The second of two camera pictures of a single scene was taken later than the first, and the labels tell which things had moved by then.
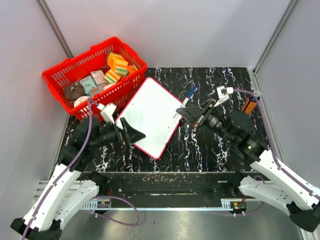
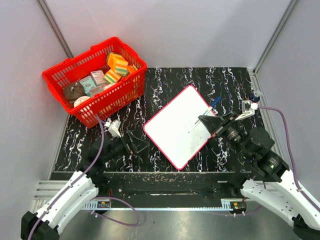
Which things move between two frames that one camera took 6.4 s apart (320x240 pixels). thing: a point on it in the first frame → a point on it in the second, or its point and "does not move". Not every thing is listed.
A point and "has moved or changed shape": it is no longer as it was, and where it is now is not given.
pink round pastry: [80, 100] does not move
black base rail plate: [164, 190] does not move
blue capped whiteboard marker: [187, 97] has moved or changed shape
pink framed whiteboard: [151, 111] → [168, 128]
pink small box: [98, 77] does not move
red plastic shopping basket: [108, 73] does not move
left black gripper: [133, 135] → [139, 144]
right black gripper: [194, 114] → [215, 124]
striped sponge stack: [118, 64] does not move
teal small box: [87, 83] does not move
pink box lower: [95, 90] does not move
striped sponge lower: [112, 76] does not move
